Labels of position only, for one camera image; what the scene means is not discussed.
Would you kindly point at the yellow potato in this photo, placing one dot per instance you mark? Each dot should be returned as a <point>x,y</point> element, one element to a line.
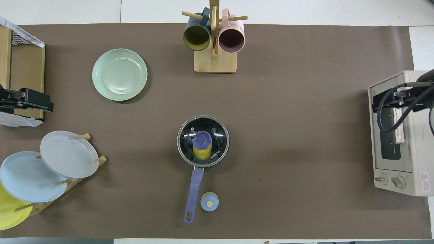
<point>202,153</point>

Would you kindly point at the glass lid purple knob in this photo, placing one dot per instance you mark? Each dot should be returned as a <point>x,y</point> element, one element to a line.
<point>217,135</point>

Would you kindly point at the light blue plate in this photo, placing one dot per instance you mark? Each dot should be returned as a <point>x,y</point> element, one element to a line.
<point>27,179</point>

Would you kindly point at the wooden shelf box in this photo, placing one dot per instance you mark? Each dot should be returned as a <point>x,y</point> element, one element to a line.
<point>27,67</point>

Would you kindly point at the beige toaster oven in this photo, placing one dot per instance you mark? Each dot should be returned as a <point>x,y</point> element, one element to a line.
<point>415,152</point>

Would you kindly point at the light green plate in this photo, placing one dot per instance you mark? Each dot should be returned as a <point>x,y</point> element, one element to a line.
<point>119,74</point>

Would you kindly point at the brown table mat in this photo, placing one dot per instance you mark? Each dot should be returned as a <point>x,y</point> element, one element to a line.
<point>288,152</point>

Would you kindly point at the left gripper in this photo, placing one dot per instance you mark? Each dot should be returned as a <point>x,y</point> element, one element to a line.
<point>10,98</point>

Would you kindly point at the dark teal mug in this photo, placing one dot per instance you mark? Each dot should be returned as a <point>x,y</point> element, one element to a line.
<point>196,35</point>

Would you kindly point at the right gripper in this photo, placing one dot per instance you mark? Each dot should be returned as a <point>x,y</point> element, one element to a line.
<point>412,96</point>

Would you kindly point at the white paper sheet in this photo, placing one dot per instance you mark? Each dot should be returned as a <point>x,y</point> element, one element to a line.
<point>17,120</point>

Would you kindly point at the yellow plate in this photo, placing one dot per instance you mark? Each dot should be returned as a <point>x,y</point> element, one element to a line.
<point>8,213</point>

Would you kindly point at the toaster oven knob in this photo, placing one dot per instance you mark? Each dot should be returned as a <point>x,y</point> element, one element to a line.
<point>398,182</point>
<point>381,179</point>

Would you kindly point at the small blue round lid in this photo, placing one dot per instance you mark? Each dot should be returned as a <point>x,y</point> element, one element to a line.
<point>209,202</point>

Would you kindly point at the grey plate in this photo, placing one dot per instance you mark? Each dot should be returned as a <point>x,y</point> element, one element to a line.
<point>67,154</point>

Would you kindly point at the white cloth on basket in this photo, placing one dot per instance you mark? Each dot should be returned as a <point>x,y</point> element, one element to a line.
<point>6,23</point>

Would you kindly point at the pink mug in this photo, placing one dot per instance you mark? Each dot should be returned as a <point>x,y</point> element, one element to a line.
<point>231,39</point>

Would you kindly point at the wooden plate rack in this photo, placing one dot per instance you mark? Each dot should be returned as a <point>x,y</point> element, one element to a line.
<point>40,207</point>

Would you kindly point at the wooden mug tree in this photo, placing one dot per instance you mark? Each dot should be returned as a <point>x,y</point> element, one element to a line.
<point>215,62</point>

